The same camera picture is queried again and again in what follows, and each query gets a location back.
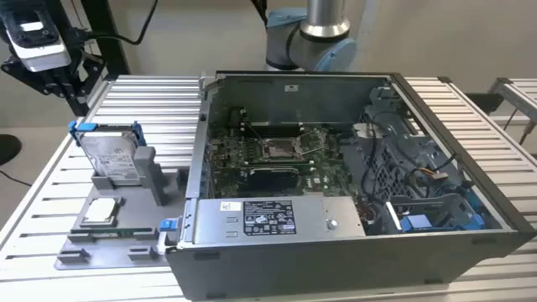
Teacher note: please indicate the slatted metal side table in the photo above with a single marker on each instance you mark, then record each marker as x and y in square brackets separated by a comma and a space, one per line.
[519, 91]

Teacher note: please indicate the blue plastic bay bracket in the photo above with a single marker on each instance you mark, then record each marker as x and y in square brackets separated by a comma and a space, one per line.
[414, 222]

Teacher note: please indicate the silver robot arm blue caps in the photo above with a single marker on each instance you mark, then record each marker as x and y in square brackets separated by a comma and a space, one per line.
[289, 47]

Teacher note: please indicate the green motherboard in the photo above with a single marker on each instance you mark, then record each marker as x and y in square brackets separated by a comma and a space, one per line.
[326, 179]

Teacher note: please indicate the CPU socket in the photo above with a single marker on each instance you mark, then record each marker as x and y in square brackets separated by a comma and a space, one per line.
[279, 150]

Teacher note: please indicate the hard disk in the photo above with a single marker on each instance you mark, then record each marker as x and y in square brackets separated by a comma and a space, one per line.
[113, 157]

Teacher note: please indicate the thin metal locking lever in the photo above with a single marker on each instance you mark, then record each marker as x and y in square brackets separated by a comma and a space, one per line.
[254, 129]

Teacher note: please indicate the black graphics card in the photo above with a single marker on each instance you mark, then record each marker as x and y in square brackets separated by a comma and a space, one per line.
[271, 181]

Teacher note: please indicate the white sticker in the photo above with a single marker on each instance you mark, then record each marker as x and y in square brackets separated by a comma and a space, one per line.
[290, 88]

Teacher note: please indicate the black vertical post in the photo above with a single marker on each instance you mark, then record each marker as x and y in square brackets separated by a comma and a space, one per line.
[113, 59]

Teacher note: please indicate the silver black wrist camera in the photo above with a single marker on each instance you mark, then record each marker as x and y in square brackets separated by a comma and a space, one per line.
[40, 47]

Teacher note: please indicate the black RAM slot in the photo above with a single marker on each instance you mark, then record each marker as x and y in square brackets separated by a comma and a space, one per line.
[271, 133]
[271, 127]

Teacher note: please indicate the black open PC case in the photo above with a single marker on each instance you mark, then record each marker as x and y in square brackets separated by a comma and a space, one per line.
[293, 270]

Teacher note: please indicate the black round chair base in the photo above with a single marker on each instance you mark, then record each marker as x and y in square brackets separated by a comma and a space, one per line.
[9, 149]

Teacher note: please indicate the grey parts rack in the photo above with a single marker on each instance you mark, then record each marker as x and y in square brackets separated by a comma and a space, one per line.
[138, 251]

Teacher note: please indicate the silver CPU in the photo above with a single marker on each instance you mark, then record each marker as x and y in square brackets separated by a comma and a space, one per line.
[99, 211]

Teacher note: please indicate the blue case latch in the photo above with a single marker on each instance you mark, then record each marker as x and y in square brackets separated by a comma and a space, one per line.
[167, 225]

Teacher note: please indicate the green RAM stick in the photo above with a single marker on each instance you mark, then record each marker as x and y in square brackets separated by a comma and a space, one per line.
[125, 232]

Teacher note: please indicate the silver power supply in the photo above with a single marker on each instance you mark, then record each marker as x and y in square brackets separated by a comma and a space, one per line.
[306, 217]

